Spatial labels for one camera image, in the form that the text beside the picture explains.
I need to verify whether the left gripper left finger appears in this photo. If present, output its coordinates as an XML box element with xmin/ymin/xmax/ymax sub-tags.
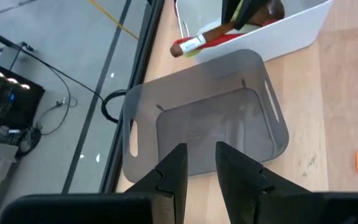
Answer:
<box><xmin>124</xmin><ymin>142</ymin><xmax>188</xmax><ymax>224</ymax></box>

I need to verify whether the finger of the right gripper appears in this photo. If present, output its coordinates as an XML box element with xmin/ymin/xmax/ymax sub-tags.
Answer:
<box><xmin>221</xmin><ymin>0</ymin><xmax>242</xmax><ymax>25</ymax></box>
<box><xmin>234</xmin><ymin>0</ymin><xmax>272</xmax><ymax>31</ymax></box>

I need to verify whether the white plastic bin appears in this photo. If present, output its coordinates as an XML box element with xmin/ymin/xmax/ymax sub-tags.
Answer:
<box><xmin>174</xmin><ymin>0</ymin><xmax>334</xmax><ymax>65</ymax></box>

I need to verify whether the red silicone spoon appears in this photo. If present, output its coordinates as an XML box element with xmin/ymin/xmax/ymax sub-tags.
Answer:
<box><xmin>172</xmin><ymin>19</ymin><xmax>278</xmax><ymax>52</ymax></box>

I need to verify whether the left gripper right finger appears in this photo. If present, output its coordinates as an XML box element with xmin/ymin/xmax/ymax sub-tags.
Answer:
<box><xmin>215</xmin><ymin>141</ymin><xmax>312</xmax><ymax>224</ymax></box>

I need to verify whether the wooden spoon with white label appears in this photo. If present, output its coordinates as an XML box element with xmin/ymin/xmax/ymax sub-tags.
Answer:
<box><xmin>169</xmin><ymin>0</ymin><xmax>286</xmax><ymax>58</ymax></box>

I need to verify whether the black floor cable bundle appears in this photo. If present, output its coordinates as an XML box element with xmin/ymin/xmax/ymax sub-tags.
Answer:
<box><xmin>17</xmin><ymin>67</ymin><xmax>79</xmax><ymax>156</ymax></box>

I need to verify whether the grey translucent plastic bin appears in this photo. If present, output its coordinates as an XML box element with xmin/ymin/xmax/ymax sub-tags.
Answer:
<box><xmin>122</xmin><ymin>49</ymin><xmax>290</xmax><ymax>184</ymax></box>

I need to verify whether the black aluminium table frame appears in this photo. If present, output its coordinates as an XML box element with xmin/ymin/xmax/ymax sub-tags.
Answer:
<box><xmin>99</xmin><ymin>0</ymin><xmax>167</xmax><ymax>194</ymax></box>

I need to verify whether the green silicone spoon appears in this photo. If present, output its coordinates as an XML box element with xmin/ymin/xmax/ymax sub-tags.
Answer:
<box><xmin>182</xmin><ymin>0</ymin><xmax>246</xmax><ymax>58</ymax></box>

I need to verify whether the black coiled cable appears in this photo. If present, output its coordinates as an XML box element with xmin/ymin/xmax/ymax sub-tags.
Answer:
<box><xmin>0</xmin><ymin>24</ymin><xmax>127</xmax><ymax>124</ymax></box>

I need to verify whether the black computer with lights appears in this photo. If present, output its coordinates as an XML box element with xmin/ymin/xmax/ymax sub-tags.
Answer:
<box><xmin>0</xmin><ymin>62</ymin><xmax>46</xmax><ymax>130</ymax></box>

